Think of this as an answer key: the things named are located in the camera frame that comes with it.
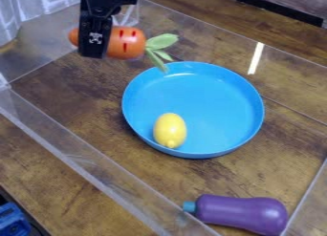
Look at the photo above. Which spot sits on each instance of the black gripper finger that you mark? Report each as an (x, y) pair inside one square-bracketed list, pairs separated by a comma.
[(92, 35)]

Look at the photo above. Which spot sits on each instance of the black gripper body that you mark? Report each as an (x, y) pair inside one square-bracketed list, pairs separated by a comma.
[(103, 8)]

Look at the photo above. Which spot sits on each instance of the blue round tray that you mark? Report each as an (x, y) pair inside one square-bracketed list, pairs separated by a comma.
[(213, 99)]

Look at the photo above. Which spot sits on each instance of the white curtain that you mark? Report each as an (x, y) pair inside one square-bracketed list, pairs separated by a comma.
[(17, 11)]

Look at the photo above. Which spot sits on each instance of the clear acrylic barrier wall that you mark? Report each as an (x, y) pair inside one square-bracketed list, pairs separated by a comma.
[(157, 212)]

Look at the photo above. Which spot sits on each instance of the orange toy carrot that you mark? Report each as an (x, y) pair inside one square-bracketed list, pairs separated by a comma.
[(128, 45)]

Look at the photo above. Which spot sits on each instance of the blue plastic crate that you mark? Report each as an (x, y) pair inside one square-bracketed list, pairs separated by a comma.
[(13, 224)]

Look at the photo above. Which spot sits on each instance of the yellow toy lemon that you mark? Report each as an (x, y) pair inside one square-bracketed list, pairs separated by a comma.
[(169, 130)]

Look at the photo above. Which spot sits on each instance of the purple toy eggplant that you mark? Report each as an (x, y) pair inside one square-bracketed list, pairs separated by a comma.
[(260, 215)]

